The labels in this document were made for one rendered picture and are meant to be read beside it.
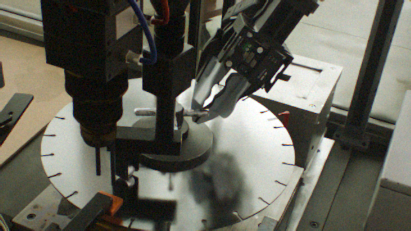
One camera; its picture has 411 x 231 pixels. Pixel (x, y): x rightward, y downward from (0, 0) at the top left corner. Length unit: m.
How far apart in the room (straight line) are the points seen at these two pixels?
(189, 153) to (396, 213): 0.33
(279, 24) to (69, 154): 0.30
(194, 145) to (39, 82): 0.60
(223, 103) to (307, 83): 0.33
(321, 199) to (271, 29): 0.42
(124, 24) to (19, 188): 0.56
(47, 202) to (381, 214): 0.48
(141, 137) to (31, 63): 0.72
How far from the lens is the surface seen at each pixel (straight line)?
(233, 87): 0.71
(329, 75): 1.05
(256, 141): 0.75
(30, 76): 1.28
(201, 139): 0.73
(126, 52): 0.48
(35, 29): 1.43
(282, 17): 0.65
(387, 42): 1.04
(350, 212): 0.99
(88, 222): 0.59
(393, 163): 0.87
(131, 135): 0.64
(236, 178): 0.69
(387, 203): 0.86
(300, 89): 0.99
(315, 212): 0.96
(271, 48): 0.64
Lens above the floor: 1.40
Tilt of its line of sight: 34 degrees down
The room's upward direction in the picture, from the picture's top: 6 degrees clockwise
